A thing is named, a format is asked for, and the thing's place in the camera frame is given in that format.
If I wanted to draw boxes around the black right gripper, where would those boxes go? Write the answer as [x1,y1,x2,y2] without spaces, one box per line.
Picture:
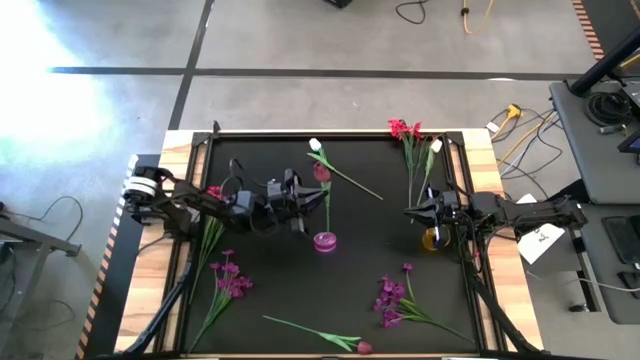
[403,188,464,227]

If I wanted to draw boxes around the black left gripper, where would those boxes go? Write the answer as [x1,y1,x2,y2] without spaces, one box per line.
[263,168,330,236]

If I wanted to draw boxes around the dark red tulip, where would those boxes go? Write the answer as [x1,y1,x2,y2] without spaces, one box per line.
[312,160,334,234]

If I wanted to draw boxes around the white tulip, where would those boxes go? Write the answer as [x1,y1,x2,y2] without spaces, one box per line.
[307,137,385,202]
[415,138,445,207]

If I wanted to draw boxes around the purple flower bunch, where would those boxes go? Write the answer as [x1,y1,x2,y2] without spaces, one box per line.
[187,248,255,354]
[372,262,476,344]

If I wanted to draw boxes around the pink tulip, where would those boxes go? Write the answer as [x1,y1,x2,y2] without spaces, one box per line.
[262,314,375,357]

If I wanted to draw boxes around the yellow glass vase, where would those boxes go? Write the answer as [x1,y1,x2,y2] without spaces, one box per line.
[422,225,451,252]

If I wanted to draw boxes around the pink ribbed glass vase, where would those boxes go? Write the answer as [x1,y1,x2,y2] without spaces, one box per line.
[313,231,338,254]

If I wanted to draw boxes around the black table mat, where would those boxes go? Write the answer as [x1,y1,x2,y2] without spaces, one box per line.
[182,137,481,356]

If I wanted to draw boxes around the large white paper sheet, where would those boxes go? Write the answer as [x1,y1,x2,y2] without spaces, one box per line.
[516,222,567,266]

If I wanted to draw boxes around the grey desk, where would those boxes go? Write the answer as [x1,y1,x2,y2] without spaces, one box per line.
[548,77,640,205]
[569,202,640,325]

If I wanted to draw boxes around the black keyboard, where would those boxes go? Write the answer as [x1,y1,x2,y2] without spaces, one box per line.
[602,214,640,266]

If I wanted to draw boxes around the black mat with hazard edge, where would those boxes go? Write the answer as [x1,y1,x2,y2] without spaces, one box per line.
[571,0,640,62]
[74,153,161,360]

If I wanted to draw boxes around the black device with blue screen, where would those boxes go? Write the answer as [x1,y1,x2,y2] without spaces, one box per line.
[617,130,640,155]

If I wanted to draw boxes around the black metal pole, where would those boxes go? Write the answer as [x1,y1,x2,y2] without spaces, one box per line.
[569,27,640,97]

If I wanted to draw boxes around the grey metal stand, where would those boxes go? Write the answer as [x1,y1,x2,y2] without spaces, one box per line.
[0,202,84,351]

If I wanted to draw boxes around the black metal table frame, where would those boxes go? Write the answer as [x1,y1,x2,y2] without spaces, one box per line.
[152,130,501,359]

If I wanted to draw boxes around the black diagonal frame strut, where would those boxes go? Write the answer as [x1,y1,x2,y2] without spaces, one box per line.
[122,252,196,357]
[467,272,544,357]

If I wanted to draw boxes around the yellow plug cable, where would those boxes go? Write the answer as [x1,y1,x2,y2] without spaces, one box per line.
[492,103,559,166]

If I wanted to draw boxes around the black floor cable loop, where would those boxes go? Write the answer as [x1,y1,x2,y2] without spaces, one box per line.
[394,0,430,26]

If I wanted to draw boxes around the yellow floor cable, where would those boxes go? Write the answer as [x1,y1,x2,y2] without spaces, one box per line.
[460,0,496,36]

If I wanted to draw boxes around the white cable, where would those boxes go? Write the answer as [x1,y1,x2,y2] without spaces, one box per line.
[524,269,640,294]

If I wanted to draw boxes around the coiled black cable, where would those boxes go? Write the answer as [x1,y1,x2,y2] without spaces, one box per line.
[584,90,634,127]

